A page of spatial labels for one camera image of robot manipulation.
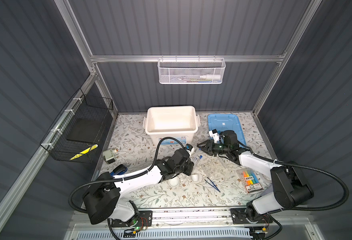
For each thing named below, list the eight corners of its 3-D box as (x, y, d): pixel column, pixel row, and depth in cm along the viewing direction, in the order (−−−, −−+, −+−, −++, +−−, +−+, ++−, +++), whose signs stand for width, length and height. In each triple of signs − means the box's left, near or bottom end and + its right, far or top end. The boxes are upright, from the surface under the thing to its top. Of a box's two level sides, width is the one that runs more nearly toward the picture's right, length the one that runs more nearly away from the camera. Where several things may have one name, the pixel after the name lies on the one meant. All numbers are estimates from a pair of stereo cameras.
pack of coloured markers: (247, 192, 83) (248, 191, 81) (241, 171, 91) (242, 170, 89) (262, 192, 83) (264, 191, 81) (255, 171, 91) (257, 170, 89)
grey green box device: (103, 164, 95) (99, 160, 90) (107, 152, 100) (104, 148, 96) (114, 164, 95) (111, 160, 90) (118, 152, 100) (115, 148, 96)
